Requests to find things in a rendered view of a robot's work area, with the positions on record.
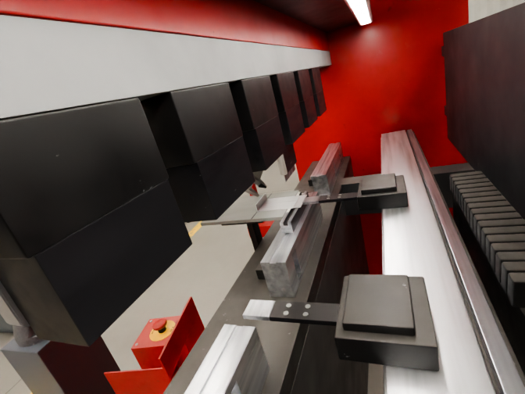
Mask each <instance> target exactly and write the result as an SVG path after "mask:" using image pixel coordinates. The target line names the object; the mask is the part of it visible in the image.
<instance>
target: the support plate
mask: <svg viewBox="0 0 525 394"><path fill-rule="evenodd" d="M297 193H298V191H292V192H278V193H272V195H271V196H270V194H266V197H267V198H268V197H269V196H270V197H269V199H273V198H281V197H288V196H296V195H297ZM262 197H263V195H259V197H257V196H254V195H252V196H245V197H239V198H238V199H237V200H236V201H235V202H234V203H233V204H232V205H231V206H230V207H229V208H228V209H227V210H226V211H225V212H224V213H223V214H222V215H221V216H220V217H219V218H218V219H217V220H205V221H202V222H201V226H207V225H217V224H238V223H249V222H260V221H271V220H282V218H283V217H284V214H285V213H286V212H287V210H288V209H284V210H267V211H260V212H257V209H256V206H255V204H256V203H257V202H258V201H259V200H260V199H261V198H262ZM256 212H257V214H256V215H255V216H254V214H255V213H256ZM253 216H254V217H253ZM252 217H253V218H252ZM251 218H252V219H251Z"/></svg>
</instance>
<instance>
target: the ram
mask: <svg viewBox="0 0 525 394"><path fill-rule="evenodd" d="M329 51H330V50H329V45H328V40H327V33H325V32H323V31H321V30H318V29H316V28H315V27H311V26H309V25H308V24H306V23H303V22H301V21H299V20H296V19H294V18H292V17H290V16H287V15H285V14H283V13H280V12H278V11H276V10H274V9H271V8H270V7H267V6H265V5H263V4H260V3H258V2H256V1H254V0H0V120H4V119H9V118H13V117H18V116H27V115H32V114H37V113H46V112H51V111H56V110H61V109H69V108H74V107H80V106H89V105H94V104H99V103H103V102H112V101H117V100H122V99H131V98H139V99H140V101H142V100H145V99H150V98H152V97H155V96H157V95H161V94H165V93H167V92H170V91H178V90H183V89H188V88H196V87H201V86H206V85H211V84H221V83H226V82H228V83H232V82H235V81H239V80H244V79H249V78H254V77H263V76H268V75H269V76H271V75H274V74H278V73H287V72H291V71H293V72H294V71H297V70H305V69H311V68H315V67H319V68H322V67H325V66H329V65H331V59H330V52H329Z"/></svg>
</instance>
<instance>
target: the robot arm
mask: <svg viewBox="0 0 525 394"><path fill-rule="evenodd" d="M262 174H263V171H257V172H253V175H254V178H255V182H254V184H256V185H257V186H258V187H259V188H266V187H267V186H266V185H265V183H264V182H263V181H262V180H261V179H260V178H261V176H262ZM245 192H247V193H248V194H251V195H254V196H257V197H259V194H258V193H257V192H256V191H255V190H254V189H252V185H251V186H250V187H249V188H248V189H247V190H246V191H245ZM12 329H13V334H14V339H15V341H16V343H17V345H18V346H20V347H28V346H33V345H35V344H38V343H39V342H42V341H44V339H39V338H38V337H37V336H36V334H35V333H34V331H33V329H32V328H31V326H17V325H13V326H12Z"/></svg>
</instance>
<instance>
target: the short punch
mask: <svg viewBox="0 0 525 394"><path fill-rule="evenodd" d="M285 146H286V151H285V152H284V153H283V154H282V155H281V156H280V157H279V158H278V159H277V163H278V166H279V171H280V174H281V175H284V179H285V182H286V181H287V180H288V178H289V177H290V176H291V175H292V174H293V172H294V171H295V164H296V162H297V160H296V156H295V150H294V146H293V144H290V145H285Z"/></svg>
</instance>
